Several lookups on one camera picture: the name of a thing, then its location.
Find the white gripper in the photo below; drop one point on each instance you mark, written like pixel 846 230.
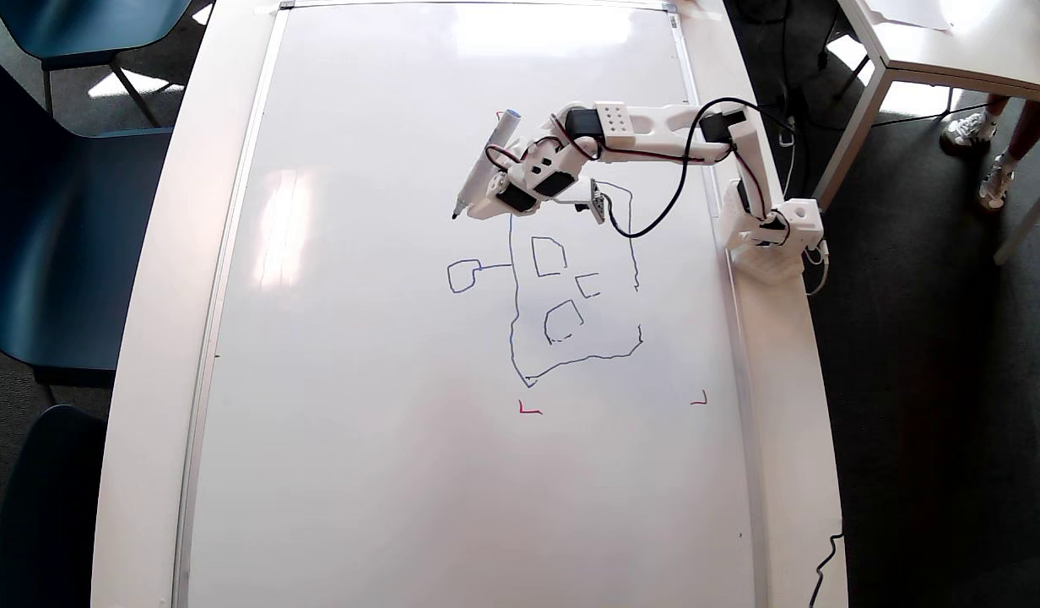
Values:
pixel 514 198

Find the white marker pen blue cap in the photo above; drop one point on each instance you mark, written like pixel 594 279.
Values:
pixel 501 133

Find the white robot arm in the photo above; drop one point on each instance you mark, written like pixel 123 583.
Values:
pixel 613 118

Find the large white whiteboard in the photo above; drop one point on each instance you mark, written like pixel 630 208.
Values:
pixel 360 422

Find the dark blue chair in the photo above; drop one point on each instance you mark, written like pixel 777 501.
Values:
pixel 47 507
pixel 47 253

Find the blue chair with metal legs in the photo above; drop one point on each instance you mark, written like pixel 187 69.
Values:
pixel 81 25

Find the white paper sheet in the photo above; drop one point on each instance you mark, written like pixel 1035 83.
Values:
pixel 908 13

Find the white sneaker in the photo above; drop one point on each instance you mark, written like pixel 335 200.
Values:
pixel 967 131
pixel 995 181

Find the white side table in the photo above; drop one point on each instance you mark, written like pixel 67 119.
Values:
pixel 976 51

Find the bare person leg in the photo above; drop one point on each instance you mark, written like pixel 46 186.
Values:
pixel 997 105
pixel 1031 127

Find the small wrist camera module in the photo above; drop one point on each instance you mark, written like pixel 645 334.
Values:
pixel 598 204

